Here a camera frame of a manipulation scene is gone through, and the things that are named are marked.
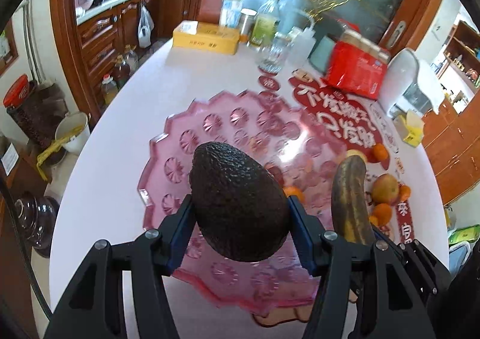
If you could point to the red snack package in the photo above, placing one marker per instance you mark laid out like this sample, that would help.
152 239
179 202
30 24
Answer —
354 70

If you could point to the clear glass cup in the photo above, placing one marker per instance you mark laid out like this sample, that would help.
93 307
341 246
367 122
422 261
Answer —
273 53

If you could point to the white appliance with cloth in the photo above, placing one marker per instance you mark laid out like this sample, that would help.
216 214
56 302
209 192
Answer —
410 84

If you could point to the yellow tissue box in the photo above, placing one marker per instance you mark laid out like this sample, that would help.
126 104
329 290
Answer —
410 127

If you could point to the white squeeze bottle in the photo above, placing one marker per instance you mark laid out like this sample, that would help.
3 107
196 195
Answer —
302 44

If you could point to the red lychee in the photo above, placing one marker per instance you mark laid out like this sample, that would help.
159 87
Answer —
275 172

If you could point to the pink plastic fruit bowl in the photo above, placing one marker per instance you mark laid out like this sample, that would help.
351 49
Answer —
268 130

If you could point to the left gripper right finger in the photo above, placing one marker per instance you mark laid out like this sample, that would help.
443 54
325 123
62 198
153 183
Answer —
328 256

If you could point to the small orange mandarin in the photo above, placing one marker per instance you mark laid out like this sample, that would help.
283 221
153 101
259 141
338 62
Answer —
374 221

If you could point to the large orange mandarin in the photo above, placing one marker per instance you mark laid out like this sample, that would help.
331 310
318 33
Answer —
383 213

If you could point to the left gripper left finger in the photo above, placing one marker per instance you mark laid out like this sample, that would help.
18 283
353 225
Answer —
92 305

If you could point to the yellow pear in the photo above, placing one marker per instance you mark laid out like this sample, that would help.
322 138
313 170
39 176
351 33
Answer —
358 153

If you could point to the red yellow apple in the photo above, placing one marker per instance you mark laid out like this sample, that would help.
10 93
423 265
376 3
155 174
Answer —
385 189

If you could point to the yellow tin box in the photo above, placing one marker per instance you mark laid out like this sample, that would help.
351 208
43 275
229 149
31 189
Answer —
206 36

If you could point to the plastic bottle green label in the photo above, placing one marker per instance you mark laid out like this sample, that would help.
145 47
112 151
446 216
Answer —
266 23

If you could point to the dark avocado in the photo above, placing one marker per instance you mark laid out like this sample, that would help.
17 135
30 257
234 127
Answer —
240 209

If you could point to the overripe brown banana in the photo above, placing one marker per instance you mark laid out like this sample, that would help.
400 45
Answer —
348 206

